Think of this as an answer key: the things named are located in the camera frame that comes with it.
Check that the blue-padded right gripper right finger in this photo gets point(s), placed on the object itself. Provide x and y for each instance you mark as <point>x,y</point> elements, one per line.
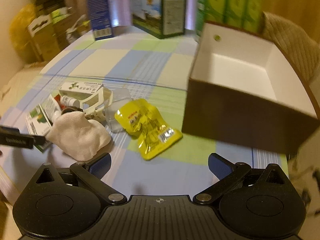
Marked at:
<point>223,169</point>

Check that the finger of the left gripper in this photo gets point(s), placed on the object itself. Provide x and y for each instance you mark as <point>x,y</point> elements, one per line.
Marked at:
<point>10,136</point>

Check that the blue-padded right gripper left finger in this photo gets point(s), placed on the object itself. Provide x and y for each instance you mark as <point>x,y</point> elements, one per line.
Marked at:
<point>92,170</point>

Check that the green and white leaflet packet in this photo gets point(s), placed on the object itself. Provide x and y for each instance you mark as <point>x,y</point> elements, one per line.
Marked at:
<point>40,120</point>

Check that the white cloth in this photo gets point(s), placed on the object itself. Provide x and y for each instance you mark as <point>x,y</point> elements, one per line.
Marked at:
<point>77,136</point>

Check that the white hair claw clip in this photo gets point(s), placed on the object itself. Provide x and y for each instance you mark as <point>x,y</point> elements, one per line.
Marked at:
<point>94,105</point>

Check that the yellow snack pouch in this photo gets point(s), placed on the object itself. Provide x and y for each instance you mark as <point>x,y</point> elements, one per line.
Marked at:
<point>144,122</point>

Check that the small white medicine bottle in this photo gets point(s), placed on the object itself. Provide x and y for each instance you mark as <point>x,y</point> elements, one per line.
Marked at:
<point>69,101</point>

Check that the clear plastic case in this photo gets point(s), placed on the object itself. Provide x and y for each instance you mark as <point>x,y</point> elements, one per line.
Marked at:
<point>118,98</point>

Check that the white ointment box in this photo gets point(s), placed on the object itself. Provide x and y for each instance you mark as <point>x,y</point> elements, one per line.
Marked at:
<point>79,90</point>

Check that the brown and white cardboard box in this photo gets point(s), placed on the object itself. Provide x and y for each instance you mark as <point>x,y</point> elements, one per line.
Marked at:
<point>244,89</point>

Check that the yellow plastic bag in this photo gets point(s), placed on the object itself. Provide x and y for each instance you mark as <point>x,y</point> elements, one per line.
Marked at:
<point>19,34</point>

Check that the stacked cardboard boxes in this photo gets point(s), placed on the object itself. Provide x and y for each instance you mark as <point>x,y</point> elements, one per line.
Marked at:
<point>58,23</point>

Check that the beige quilted cover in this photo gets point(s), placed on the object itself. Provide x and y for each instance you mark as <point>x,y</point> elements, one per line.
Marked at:
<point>302,50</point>

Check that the green tissue pack bundle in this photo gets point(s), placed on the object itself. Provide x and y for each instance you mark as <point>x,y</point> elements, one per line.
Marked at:
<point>244,14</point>

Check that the green cow milk carton box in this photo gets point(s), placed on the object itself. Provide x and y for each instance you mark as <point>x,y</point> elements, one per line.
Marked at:
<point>160,18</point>

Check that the blue milk carton box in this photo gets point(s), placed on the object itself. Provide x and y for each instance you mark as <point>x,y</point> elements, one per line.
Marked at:
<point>100,19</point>

